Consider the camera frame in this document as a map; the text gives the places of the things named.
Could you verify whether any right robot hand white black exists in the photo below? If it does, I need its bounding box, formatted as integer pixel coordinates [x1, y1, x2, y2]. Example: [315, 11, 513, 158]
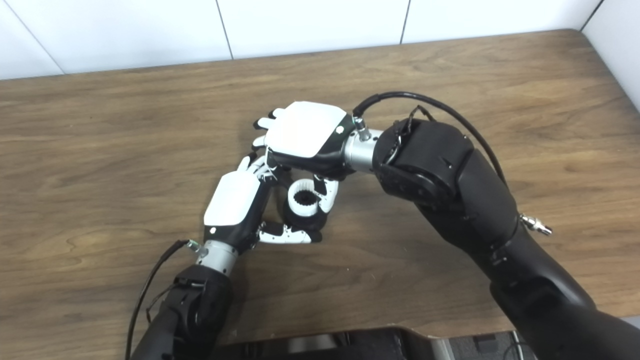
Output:
[251, 101, 355, 213]

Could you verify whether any white plastic ring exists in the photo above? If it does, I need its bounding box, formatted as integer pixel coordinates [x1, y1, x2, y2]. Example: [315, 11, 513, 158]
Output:
[287, 180, 321, 218]

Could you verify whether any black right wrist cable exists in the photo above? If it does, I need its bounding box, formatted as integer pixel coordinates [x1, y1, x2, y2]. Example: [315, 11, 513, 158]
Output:
[352, 91, 553, 236]

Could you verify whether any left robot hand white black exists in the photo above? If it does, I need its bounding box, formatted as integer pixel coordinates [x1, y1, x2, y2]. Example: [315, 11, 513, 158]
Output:
[202, 154, 323, 255]

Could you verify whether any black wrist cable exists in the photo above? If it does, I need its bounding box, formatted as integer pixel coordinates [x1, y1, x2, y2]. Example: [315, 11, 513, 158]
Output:
[352, 91, 553, 236]
[125, 239, 202, 360]

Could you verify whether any black robot torso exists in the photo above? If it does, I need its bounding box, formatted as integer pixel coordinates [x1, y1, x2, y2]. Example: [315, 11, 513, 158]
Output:
[215, 326, 538, 360]

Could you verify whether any round black plastic part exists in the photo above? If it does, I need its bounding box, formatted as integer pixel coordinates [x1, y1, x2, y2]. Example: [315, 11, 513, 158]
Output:
[282, 197, 328, 233]

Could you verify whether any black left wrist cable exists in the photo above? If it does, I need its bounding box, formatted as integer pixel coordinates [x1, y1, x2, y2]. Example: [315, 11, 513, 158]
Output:
[125, 239, 202, 360]

